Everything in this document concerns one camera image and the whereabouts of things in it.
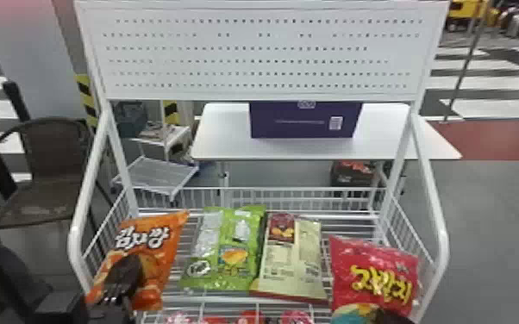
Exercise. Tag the red snack packet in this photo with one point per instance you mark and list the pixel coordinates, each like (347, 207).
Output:
(372, 276)

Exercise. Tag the orange snack packet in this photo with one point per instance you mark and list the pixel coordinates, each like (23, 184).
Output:
(160, 244)

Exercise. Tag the green snack packet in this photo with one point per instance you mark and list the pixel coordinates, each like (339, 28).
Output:
(228, 253)

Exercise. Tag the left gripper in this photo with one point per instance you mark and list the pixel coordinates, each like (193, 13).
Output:
(126, 273)

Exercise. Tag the black chair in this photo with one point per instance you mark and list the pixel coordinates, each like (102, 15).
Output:
(56, 154)

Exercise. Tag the teal snack packet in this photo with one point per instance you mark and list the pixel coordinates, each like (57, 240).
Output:
(354, 314)

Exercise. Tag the purple box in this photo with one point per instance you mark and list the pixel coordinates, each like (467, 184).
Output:
(295, 122)

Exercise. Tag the black box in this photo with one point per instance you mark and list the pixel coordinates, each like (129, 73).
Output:
(352, 174)

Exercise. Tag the beige snack packet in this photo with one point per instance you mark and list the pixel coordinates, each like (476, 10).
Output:
(293, 271)

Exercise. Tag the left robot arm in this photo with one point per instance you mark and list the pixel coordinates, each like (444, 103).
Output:
(1, 280)

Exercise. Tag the yellow black striped post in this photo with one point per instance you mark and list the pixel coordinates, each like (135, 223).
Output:
(171, 113)
(86, 99)

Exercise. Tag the white side table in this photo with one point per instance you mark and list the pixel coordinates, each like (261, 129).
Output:
(377, 145)

